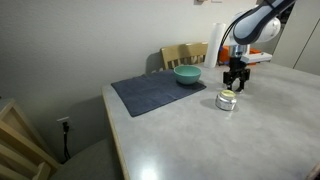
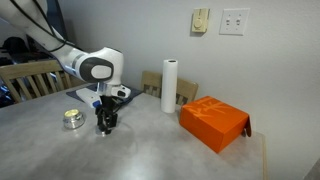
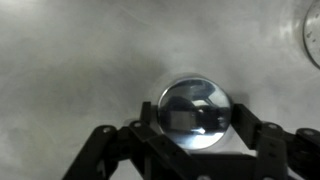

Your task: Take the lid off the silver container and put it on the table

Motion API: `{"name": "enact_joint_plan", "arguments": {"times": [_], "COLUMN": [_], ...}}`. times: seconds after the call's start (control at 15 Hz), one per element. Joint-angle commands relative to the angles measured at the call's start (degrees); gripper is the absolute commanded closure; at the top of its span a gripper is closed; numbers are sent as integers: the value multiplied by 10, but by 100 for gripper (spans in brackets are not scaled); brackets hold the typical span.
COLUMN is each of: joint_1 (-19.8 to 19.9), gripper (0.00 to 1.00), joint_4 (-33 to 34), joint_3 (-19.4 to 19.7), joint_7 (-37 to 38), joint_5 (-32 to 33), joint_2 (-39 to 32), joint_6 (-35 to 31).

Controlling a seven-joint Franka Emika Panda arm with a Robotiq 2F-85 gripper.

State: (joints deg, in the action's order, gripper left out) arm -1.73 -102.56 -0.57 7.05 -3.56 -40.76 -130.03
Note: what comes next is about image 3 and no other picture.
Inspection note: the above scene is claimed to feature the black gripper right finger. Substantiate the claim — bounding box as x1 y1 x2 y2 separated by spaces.
231 103 320 180

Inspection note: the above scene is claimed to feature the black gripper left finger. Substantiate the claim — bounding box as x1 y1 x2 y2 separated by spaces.
61 101 214 180

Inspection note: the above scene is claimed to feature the shiny metal cup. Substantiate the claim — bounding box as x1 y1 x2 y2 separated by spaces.
157 76 233 151

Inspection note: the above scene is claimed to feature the silver round container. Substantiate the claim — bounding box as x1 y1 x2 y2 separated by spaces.
302 0 320 70

